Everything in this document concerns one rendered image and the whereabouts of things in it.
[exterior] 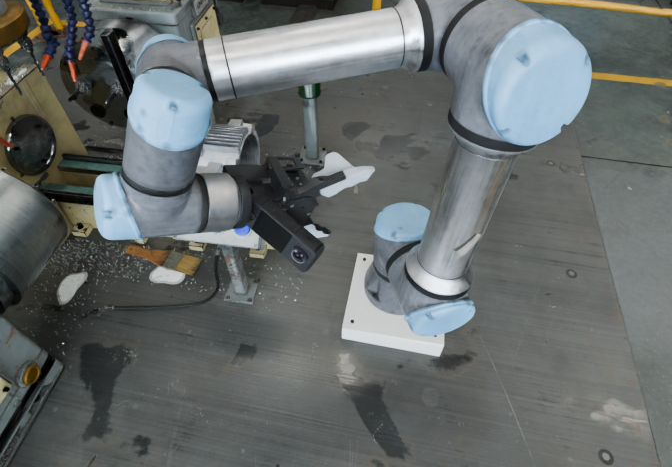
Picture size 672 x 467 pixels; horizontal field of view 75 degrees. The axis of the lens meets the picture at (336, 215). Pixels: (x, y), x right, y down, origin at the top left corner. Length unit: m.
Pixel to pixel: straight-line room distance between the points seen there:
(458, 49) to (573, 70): 0.12
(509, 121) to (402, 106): 1.12
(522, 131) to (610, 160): 2.51
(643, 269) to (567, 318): 1.39
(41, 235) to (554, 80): 0.90
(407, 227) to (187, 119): 0.50
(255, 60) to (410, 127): 1.01
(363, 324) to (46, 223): 0.66
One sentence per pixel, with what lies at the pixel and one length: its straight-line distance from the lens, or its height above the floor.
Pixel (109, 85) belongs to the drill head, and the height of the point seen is 1.06.
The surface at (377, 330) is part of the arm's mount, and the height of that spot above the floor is 0.85.
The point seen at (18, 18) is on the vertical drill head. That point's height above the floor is 1.33.
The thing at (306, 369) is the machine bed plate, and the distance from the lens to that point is 0.97.
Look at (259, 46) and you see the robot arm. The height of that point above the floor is 1.44.
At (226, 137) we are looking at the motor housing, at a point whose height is 1.11.
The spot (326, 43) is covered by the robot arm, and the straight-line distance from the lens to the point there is 0.57.
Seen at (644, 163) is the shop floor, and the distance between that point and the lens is 3.11.
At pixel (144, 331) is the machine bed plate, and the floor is 0.80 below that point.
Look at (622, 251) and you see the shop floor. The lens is 2.53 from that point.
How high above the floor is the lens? 1.70
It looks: 49 degrees down
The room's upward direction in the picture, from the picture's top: straight up
